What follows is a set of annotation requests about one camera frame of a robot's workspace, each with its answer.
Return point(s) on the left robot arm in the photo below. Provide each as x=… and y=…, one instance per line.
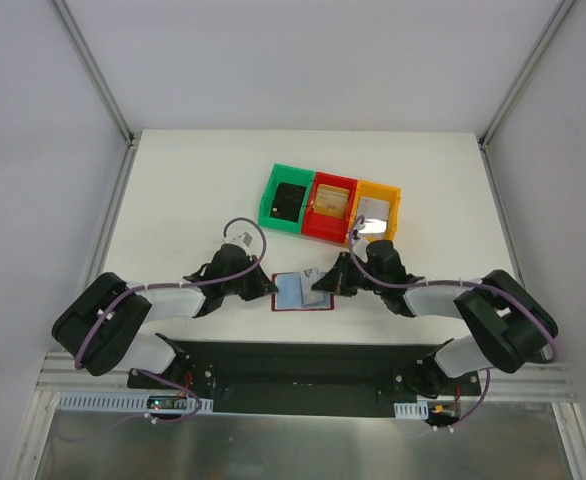
x=101, y=329

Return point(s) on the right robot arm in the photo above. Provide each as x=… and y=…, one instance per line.
x=507, y=326

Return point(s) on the left aluminium table rail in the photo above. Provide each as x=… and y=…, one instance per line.
x=57, y=371

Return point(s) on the red plastic bin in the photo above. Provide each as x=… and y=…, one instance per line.
x=326, y=228

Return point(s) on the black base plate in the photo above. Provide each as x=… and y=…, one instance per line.
x=338, y=380

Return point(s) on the right aluminium table rail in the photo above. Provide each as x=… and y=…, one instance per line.
x=554, y=386

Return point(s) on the yellow plastic bin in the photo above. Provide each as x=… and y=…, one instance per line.
x=379, y=191

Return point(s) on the left white cable duct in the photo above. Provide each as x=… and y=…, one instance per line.
x=133, y=403

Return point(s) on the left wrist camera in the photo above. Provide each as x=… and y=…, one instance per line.
x=243, y=240

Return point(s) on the gold VIP card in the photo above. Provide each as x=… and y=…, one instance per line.
x=330, y=200

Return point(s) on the black VIP card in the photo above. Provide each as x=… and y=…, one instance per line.
x=287, y=202

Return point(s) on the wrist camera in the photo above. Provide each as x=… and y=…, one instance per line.
x=243, y=240
x=358, y=234

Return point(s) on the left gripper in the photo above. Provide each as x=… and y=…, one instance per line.
x=252, y=282

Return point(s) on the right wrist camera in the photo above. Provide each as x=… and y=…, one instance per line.
x=358, y=234

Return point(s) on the aluminium frame post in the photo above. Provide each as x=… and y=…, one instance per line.
x=545, y=39
x=91, y=68

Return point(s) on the white cable duct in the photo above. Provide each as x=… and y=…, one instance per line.
x=418, y=410
x=133, y=403

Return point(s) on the left aluminium frame post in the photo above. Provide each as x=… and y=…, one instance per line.
x=91, y=68

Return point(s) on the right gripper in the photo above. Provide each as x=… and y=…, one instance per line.
x=341, y=278

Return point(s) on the green plastic bin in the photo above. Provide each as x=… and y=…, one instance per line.
x=284, y=173

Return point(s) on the silver diamond VIP card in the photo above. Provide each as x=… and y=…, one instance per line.
x=308, y=278

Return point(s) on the red leather card holder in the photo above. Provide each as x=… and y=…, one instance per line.
x=295, y=292

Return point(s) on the right aluminium frame post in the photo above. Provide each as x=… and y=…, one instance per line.
x=545, y=39

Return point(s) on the aluminium table rail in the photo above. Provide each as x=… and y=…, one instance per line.
x=554, y=386
x=57, y=371

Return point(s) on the right white cable duct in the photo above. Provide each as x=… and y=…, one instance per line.
x=418, y=410

